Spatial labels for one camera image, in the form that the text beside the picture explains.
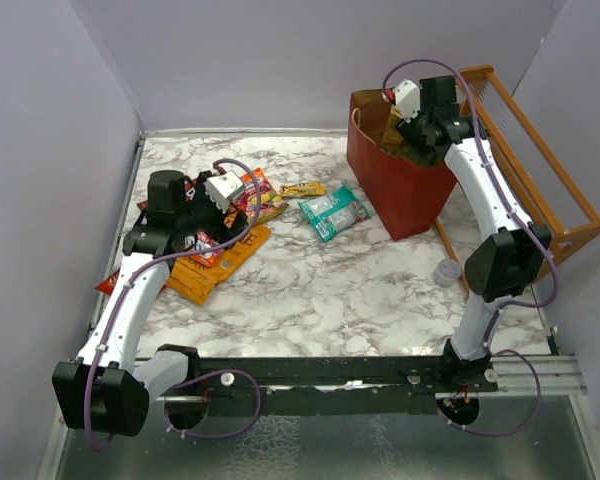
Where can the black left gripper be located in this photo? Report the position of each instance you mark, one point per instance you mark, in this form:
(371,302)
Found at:
(220,229)

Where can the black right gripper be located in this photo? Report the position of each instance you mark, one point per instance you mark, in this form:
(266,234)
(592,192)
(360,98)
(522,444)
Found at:
(408,130)

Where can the gold kettle chips bag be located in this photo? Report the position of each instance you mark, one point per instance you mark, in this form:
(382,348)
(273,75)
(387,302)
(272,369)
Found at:
(400,140)

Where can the yellow Kettle honey dijon bag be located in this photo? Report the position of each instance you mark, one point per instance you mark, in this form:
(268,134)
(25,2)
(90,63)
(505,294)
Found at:
(195,282)

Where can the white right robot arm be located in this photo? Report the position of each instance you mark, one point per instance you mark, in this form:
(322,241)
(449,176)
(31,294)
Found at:
(512,247)

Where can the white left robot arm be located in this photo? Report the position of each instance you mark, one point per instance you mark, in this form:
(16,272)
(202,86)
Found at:
(102,389)

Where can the orange Fox's fruits candy bag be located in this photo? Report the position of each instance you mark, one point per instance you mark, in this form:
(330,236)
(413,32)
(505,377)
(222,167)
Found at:
(271,203)

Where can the red brown paper bag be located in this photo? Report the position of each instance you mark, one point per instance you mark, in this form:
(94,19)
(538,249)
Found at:
(406,196)

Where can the teal Fox's mint candy bag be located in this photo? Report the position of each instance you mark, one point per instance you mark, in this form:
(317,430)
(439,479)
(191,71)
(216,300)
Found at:
(334,213)

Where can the yellow M&M's packet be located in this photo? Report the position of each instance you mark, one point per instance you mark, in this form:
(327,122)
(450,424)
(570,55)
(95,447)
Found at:
(305,189)

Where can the orange wooden rack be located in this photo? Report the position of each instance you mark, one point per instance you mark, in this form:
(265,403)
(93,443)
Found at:
(536,176)

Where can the small purple lidded cup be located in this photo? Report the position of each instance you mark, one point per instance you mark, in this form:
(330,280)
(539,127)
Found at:
(447,272)

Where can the small red snack packet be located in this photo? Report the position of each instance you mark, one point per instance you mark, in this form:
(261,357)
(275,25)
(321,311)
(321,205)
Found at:
(107,285)

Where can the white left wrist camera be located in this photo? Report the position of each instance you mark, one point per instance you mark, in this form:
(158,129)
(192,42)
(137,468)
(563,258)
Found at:
(223,189)

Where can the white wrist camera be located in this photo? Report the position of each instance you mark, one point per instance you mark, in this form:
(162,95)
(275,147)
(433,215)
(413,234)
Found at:
(223,189)
(407,99)

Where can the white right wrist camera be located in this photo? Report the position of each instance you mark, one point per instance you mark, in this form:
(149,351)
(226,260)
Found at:
(407,99)

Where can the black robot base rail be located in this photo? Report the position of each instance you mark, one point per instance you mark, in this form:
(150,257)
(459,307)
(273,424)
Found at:
(323,386)

